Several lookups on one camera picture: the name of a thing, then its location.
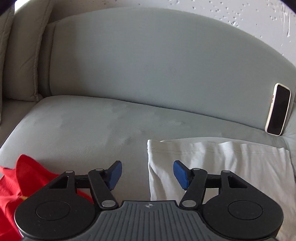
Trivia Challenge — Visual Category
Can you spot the grey green sofa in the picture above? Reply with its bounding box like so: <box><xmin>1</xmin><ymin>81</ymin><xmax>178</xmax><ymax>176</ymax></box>
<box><xmin>1</xmin><ymin>7</ymin><xmax>295</xmax><ymax>202</ymax></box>

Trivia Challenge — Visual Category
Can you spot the white hoodie with cursive lettering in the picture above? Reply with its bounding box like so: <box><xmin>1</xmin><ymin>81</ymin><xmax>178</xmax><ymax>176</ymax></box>
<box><xmin>147</xmin><ymin>138</ymin><xmax>295</xmax><ymax>240</ymax></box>

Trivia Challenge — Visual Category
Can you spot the smartphone in white case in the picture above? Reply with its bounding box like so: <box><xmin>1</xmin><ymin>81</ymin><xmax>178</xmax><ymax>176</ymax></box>
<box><xmin>264</xmin><ymin>83</ymin><xmax>292</xmax><ymax>137</ymax></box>

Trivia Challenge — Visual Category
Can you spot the red sweater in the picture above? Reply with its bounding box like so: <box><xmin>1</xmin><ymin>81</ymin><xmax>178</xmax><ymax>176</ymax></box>
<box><xmin>1</xmin><ymin>155</ymin><xmax>95</xmax><ymax>240</ymax></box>

